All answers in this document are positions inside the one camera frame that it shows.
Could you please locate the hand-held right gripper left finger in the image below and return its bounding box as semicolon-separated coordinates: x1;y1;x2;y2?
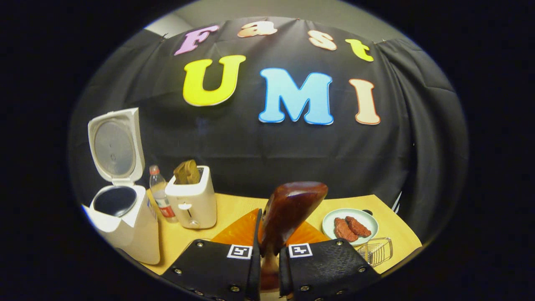
161;208;263;301

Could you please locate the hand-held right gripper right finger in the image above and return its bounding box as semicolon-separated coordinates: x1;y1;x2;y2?
279;221;382;301

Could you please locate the metal wire chopstick holder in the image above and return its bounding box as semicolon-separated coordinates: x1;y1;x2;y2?
355;237;393;268

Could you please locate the brown wooden spoon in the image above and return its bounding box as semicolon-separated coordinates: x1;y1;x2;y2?
259;181;329;293

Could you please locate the white rice cooker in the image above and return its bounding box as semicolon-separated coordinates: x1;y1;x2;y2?
82;107;161;265

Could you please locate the red meat piece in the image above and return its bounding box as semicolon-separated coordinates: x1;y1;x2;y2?
345;216;372;238
334;217;359;242

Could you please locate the pale green plate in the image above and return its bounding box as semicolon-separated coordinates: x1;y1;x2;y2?
321;208;379;246

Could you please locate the white toaster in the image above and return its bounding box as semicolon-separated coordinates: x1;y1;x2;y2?
165;165;217;230

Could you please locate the plastic bottle with red label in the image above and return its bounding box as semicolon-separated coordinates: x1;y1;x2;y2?
149;165;178;223

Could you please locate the brown toast slice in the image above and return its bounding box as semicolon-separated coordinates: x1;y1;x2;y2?
173;161;191;185
185;159;201;184

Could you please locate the black backdrop cloth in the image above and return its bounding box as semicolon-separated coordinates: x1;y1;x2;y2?
69;17;469;243

